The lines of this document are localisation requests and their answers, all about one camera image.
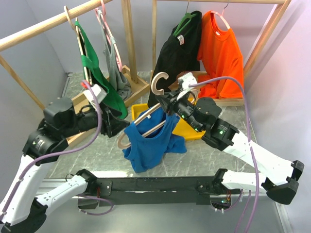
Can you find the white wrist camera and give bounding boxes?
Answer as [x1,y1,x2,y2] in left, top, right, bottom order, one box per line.
[81,82,107,107]
[177,72,197,100]

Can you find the green plastic hanger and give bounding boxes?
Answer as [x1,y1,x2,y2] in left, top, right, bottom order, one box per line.
[173,1,197,37]

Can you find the blue tank top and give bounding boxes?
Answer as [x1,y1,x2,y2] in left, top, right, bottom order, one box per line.
[122,108,187,173]

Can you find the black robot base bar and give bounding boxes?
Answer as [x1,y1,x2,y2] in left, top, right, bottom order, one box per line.
[83,176,240,205]

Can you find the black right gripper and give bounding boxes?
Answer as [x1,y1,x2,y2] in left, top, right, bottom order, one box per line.
[155,87,203,132]

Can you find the orange t-shirt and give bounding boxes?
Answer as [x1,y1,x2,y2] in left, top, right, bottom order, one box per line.
[197,11,244,99]

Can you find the yellow plastic tray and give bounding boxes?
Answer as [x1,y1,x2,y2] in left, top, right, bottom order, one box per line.
[131,103,205,141]

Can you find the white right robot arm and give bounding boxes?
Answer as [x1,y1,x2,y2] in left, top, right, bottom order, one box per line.
[155,91,304,205]

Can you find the grey tank top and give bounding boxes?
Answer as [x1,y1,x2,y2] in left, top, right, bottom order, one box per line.
[100,21,133,101]

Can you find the black t-shirt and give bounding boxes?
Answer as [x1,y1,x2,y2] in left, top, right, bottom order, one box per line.
[152,11,202,92]

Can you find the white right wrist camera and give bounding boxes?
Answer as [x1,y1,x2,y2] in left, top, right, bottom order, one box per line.
[177,72,197,100]

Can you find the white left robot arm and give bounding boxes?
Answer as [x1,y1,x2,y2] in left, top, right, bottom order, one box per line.
[0,97,130,233]

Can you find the left wooden clothes rack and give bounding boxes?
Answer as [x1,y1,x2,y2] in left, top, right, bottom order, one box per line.
[0,0,150,148]

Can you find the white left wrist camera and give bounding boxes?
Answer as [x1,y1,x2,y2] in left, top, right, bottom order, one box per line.
[81,82,107,107]

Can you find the green tank top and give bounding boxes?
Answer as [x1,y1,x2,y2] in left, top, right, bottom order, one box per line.
[74,21,128,119]

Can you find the pink plastic hanger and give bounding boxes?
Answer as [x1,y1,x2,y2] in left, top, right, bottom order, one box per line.
[95,0,122,72]

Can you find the pink hanger with orange shirt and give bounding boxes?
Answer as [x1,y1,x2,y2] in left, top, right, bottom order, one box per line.
[211,0,231,30]

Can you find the beige hanger with green top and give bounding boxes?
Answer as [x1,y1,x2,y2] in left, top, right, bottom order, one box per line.
[64,6,93,85]

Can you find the right wooden clothes rack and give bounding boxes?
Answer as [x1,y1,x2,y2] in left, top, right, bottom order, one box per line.
[152,0,291,106]

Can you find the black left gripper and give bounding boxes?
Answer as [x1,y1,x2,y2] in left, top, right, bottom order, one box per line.
[61,100,130,137]

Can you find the wooden clothes rack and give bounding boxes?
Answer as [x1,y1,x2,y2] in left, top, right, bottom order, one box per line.
[152,0,291,106]
[0,0,150,148]

